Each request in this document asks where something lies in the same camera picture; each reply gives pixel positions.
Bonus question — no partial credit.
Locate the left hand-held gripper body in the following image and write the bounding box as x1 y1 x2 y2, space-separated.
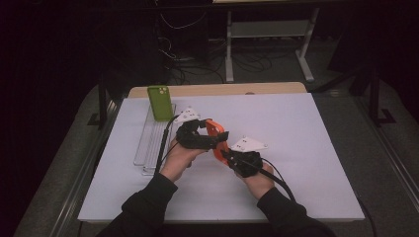
173 107 215 151

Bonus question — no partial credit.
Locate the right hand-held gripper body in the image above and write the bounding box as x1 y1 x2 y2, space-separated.
228 136 269 178

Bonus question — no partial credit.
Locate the orange phone case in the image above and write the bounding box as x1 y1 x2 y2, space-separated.
205 118 232 166

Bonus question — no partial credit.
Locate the clear plastic rack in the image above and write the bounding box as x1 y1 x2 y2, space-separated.
132 103 178 177

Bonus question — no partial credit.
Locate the green phone case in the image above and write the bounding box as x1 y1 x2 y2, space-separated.
146 85 174 122

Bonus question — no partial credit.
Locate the person's left hand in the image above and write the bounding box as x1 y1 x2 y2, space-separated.
159 139 207 184

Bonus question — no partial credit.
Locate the person's right hand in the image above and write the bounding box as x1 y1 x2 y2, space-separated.
235 162 276 201

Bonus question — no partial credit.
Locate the wooden table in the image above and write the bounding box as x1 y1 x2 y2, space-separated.
126 81 308 99

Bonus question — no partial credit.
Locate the white table board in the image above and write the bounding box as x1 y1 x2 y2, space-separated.
78 92 366 222

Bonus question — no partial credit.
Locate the black metal stand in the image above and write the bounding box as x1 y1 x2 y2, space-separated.
368 64 397 128
86 74 113 130

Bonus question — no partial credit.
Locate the left hand-held gripper cable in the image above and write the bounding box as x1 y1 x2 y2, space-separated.
153 114 181 176

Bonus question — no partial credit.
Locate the bundle of floor cables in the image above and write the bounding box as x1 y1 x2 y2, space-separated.
156 12 275 85

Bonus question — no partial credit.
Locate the white metal table frame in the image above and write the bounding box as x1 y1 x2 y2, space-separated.
224 7 321 84

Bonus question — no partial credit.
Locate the metal floor rail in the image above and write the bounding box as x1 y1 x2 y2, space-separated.
48 98 121 237
354 96 419 213

